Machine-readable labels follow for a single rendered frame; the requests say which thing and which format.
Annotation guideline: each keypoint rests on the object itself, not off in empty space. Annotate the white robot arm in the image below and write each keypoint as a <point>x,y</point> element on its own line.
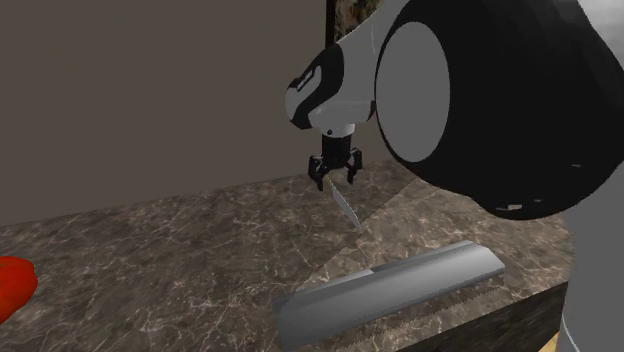
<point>414,92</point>

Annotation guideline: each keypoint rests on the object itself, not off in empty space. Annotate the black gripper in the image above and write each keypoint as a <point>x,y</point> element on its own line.
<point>336,151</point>

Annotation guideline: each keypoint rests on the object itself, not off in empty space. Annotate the large grey serrated knife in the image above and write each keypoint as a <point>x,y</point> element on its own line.
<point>390,287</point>

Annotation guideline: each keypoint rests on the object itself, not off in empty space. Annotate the red rounded object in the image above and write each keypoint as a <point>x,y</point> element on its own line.
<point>14,285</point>

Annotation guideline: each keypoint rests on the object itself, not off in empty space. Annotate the small silver knife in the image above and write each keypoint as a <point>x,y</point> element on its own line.
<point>345,206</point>

